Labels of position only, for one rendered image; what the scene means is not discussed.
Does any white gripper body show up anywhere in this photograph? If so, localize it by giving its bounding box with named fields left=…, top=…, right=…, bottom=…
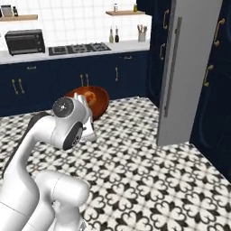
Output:
left=73, top=92, right=90, bottom=108

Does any orange-brown chicken drumstick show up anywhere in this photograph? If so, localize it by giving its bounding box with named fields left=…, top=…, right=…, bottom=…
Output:
left=84, top=90, right=98, bottom=106

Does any brown wooden bowl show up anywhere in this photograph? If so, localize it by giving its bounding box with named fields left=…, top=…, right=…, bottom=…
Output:
left=64, top=85, right=110, bottom=122

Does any grey fridge door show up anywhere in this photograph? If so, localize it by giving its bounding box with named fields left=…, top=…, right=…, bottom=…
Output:
left=155, top=0, right=224, bottom=148

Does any navy base cupboard run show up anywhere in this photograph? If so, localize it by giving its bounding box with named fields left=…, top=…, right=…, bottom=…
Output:
left=0, top=50, right=151, bottom=118

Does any black hob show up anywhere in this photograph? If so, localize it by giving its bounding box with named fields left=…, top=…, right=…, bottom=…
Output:
left=48, top=42, right=112, bottom=57

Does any pale green bottle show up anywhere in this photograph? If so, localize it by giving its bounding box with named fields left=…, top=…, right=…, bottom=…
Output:
left=108, top=26, right=115, bottom=44

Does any dark bottle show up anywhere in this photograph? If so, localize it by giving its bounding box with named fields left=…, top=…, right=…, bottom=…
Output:
left=114, top=25, right=120, bottom=43

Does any black toaster oven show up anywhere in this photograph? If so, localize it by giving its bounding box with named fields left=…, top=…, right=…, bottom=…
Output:
left=4, top=28, right=46, bottom=57

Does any grey pot with tools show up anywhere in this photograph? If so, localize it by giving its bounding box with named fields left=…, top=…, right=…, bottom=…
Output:
left=136, top=23, right=149, bottom=42

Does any navy tall cupboard run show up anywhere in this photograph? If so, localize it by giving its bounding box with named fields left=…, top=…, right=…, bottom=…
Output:
left=189, top=0, right=231, bottom=183

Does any wooden wall shelf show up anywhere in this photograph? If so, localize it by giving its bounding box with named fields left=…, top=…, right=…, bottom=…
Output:
left=105, top=10, right=146, bottom=17
left=0, top=14, right=40, bottom=23

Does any grey fridge door handle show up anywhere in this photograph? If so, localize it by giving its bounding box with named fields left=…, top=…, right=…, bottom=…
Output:
left=163, top=16, right=183, bottom=118

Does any gold cupboard handle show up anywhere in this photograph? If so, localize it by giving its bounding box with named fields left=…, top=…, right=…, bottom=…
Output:
left=202, top=64, right=215, bottom=88
left=213, top=17, right=226, bottom=47

